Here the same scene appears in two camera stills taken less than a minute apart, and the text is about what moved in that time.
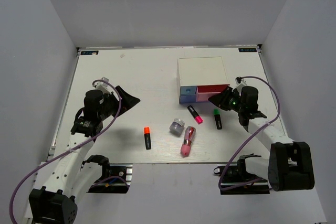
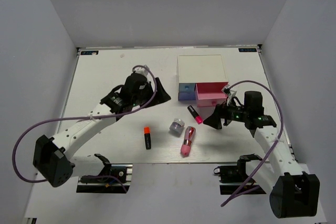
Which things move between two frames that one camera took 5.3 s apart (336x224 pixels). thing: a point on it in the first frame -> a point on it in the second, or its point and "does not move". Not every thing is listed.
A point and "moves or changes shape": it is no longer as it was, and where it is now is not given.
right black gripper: [221, 99] -> [221, 111]
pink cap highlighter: [197, 118] does not move
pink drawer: [204, 92] moves or changes shape
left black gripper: [128, 102] -> [161, 96]
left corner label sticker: [89, 52] does not move
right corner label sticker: [247, 50] does not move
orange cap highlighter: [146, 132] does not move
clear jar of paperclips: [177, 127] does not move
